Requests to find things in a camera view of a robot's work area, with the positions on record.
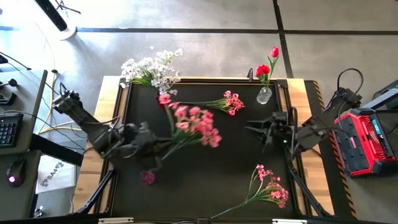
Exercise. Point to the purple glass vase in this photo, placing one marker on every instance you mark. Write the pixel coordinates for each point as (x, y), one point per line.
(147, 177)

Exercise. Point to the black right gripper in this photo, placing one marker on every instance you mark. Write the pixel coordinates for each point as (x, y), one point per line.
(281, 129)

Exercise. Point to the white-based floor stand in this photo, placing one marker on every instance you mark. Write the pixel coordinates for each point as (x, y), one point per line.
(69, 33)

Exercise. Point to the red artificial tulip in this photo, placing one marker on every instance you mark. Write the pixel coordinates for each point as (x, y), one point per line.
(266, 69)
(274, 52)
(259, 71)

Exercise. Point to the red and black tool case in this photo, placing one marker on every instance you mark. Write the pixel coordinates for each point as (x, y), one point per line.
(363, 155)

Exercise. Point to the pink artificial flower bunch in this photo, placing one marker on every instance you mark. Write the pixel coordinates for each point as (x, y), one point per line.
(231, 105)
(199, 127)
(275, 193)

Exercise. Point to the grey metal cart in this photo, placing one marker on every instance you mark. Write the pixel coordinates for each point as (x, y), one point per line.
(382, 98)

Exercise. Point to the black table mat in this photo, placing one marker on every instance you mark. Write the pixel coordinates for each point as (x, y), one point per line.
(202, 186)

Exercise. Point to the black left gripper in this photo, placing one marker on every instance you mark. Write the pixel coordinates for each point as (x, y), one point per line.
(143, 143)

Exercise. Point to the red glass vase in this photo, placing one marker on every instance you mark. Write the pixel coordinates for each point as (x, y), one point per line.
(159, 105)

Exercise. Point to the black desk stand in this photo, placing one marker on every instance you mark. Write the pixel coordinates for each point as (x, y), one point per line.
(7, 99)

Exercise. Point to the small metal fitting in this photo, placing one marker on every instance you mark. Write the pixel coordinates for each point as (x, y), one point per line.
(38, 212)

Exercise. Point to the grey desk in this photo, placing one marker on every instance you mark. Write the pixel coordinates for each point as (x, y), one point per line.
(25, 93)

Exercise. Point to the black table clamp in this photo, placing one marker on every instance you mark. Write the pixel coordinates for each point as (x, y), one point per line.
(250, 74)

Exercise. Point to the black computer keyboard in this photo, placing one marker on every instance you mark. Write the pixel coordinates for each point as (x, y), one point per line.
(9, 130)

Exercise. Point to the black hazard-striped floor mat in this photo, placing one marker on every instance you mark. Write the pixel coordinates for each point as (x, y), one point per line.
(329, 186)

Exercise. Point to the white printed paper sheet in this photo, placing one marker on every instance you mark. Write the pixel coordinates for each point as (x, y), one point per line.
(62, 180)

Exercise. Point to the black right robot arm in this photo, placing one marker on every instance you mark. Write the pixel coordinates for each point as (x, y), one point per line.
(323, 124)

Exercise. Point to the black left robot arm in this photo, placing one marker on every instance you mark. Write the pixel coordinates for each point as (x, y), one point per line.
(84, 121)

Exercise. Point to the black tripod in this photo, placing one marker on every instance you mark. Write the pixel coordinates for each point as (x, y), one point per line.
(63, 6)

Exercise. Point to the white metal bracket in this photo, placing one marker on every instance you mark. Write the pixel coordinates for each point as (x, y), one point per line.
(115, 221)
(289, 221)

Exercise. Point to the clear glass vase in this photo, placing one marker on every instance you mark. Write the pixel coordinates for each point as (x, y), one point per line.
(264, 95)

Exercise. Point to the black desk microphone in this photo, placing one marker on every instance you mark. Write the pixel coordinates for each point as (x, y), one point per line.
(12, 82)

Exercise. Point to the black computer mouse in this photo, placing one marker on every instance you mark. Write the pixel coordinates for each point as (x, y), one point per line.
(15, 171)

